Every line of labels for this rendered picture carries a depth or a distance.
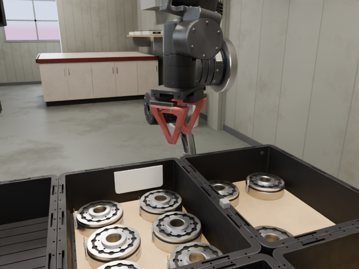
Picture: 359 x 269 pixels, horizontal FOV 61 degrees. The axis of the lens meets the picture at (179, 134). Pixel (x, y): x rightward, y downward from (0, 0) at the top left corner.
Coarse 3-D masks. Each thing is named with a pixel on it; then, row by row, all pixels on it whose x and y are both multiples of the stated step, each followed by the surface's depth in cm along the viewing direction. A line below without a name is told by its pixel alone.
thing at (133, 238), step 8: (96, 232) 61; (104, 232) 61; (128, 232) 61; (136, 232) 61; (88, 240) 59; (96, 240) 59; (128, 240) 59; (136, 240) 59; (88, 248) 57; (96, 248) 57; (104, 248) 57; (112, 248) 57; (120, 248) 57; (128, 248) 57; (136, 248) 58; (96, 256) 55; (104, 256) 55; (112, 256) 55; (120, 256) 55
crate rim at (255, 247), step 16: (160, 160) 79; (176, 160) 79; (64, 176) 70; (192, 176) 70; (64, 192) 63; (208, 192) 63; (64, 208) 57; (64, 224) 52; (240, 224) 52; (64, 240) 48; (256, 240) 48; (64, 256) 47; (224, 256) 45; (240, 256) 45
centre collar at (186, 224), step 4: (176, 216) 66; (168, 220) 64; (172, 220) 65; (176, 220) 65; (180, 220) 65; (184, 220) 64; (168, 224) 63; (184, 224) 63; (188, 224) 63; (168, 228) 62; (172, 228) 62; (176, 228) 62; (180, 228) 62; (184, 228) 62
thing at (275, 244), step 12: (192, 156) 82; (204, 156) 83; (288, 156) 82; (192, 168) 75; (312, 168) 75; (204, 180) 68; (336, 180) 68; (216, 192) 64; (240, 216) 55; (252, 228) 51; (324, 228) 51; (336, 228) 51; (264, 240) 48; (288, 240) 48; (300, 240) 48; (264, 252) 48
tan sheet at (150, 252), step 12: (120, 204) 77; (132, 204) 77; (132, 216) 72; (144, 228) 68; (144, 240) 64; (204, 240) 64; (84, 252) 60; (144, 252) 60; (156, 252) 60; (168, 252) 60; (84, 264) 57; (144, 264) 57; (156, 264) 57
